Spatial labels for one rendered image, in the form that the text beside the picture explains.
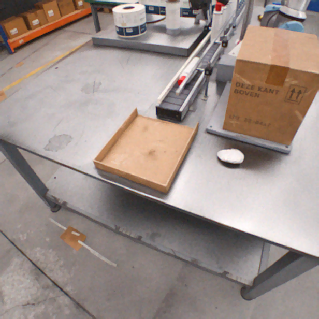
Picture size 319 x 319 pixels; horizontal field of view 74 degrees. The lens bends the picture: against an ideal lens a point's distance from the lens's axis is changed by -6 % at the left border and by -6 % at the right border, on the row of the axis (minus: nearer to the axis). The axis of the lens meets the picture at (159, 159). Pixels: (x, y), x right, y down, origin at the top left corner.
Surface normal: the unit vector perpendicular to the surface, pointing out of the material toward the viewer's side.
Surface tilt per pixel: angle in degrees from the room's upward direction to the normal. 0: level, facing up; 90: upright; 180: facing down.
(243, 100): 90
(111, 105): 0
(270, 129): 90
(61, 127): 0
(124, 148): 0
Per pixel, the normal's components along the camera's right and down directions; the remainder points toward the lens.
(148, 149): -0.05, -0.65
